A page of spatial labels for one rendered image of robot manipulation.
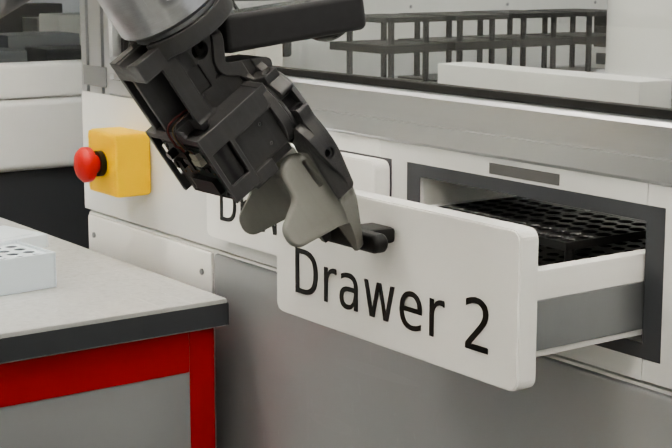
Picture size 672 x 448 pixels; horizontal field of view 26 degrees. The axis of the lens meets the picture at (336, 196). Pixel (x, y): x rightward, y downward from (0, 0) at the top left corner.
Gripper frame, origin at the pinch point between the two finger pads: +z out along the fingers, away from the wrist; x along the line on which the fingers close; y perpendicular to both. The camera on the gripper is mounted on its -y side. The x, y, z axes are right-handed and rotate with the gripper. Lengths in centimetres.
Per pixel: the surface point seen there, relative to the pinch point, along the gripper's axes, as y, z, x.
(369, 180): -12.7, 9.5, -17.7
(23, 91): -20, 14, -112
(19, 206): -10, 28, -114
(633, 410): -6.4, 21.6, 12.2
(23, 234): 0, 17, -78
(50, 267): 5, 13, -56
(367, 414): -1.4, 28.8, -20.3
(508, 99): -19.9, 4.7, -3.4
